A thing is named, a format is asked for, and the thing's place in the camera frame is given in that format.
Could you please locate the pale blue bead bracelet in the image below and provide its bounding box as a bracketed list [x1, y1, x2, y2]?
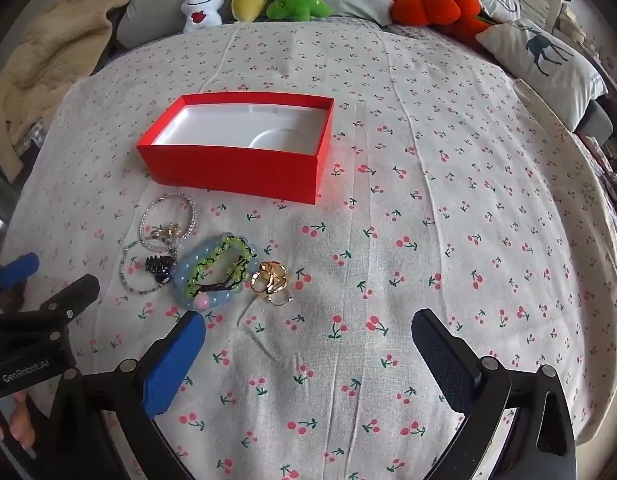
[172, 239, 259, 311]

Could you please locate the cherry print bedsheet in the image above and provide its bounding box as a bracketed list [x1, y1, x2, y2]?
[0, 19, 617, 480]

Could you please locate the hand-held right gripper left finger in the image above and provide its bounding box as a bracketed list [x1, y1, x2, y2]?
[41, 310, 206, 480]

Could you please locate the red cardboard box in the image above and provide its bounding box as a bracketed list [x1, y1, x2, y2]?
[136, 91, 336, 205]

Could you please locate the large gold ring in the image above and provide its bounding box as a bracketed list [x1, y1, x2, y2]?
[251, 260, 290, 293]

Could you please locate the beige blanket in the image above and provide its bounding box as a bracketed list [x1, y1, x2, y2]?
[0, 0, 150, 147]

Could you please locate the person's left hand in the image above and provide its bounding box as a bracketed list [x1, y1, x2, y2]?
[0, 392, 36, 449]

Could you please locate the black hair claw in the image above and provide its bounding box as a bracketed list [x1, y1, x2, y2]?
[144, 255, 175, 284]

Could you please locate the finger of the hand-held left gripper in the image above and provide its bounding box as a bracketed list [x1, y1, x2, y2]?
[0, 274, 100, 357]
[0, 252, 40, 292]

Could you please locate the orange pumpkin plush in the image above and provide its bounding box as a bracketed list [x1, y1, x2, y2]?
[387, 0, 499, 48]

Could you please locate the gold flower earring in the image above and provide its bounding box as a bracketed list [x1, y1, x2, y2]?
[151, 222, 182, 244]

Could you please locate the white bunny plush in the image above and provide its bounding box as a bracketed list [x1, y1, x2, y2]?
[181, 0, 225, 34]

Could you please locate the dark grey cloth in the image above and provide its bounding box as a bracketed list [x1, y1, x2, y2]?
[571, 97, 614, 142]

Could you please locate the deer print pillow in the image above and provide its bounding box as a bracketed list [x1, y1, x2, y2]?
[476, 19, 609, 133]

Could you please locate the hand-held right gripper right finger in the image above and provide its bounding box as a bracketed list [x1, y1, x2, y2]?
[411, 308, 578, 480]

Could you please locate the clear and green bead bracelet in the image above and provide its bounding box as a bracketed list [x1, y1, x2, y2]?
[121, 240, 177, 295]

